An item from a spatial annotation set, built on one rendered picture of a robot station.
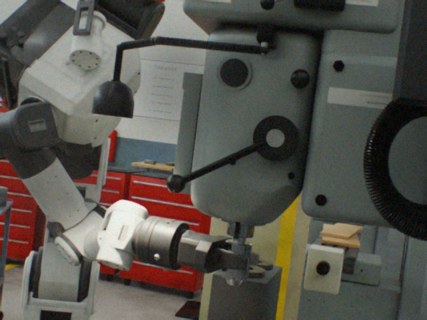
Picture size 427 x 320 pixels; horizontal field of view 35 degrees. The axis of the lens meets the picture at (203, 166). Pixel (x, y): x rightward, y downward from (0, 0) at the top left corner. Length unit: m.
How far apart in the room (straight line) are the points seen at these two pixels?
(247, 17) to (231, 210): 0.31
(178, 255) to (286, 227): 1.74
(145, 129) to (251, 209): 9.48
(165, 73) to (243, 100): 9.46
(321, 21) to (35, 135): 0.66
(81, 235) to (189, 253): 0.38
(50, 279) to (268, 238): 1.30
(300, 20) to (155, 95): 9.50
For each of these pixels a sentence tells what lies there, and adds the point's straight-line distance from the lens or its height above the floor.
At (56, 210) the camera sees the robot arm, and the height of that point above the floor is 1.24.
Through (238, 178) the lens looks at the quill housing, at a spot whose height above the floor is 1.38.
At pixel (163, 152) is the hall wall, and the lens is 10.46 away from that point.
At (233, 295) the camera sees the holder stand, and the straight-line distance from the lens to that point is 1.49.
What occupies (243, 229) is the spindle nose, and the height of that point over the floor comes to 1.30.
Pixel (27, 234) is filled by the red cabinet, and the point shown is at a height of 0.32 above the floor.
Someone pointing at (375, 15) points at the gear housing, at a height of 1.66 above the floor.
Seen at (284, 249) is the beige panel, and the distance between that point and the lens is 2.92.
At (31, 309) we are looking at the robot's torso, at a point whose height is 0.92.
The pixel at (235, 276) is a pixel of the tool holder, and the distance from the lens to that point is 1.17.
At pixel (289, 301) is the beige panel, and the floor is 0.77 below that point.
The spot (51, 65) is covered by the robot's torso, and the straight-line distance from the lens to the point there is 1.52.
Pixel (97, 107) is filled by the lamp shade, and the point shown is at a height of 1.47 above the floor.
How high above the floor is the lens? 1.45
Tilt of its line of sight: 3 degrees down
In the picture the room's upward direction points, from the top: 7 degrees clockwise
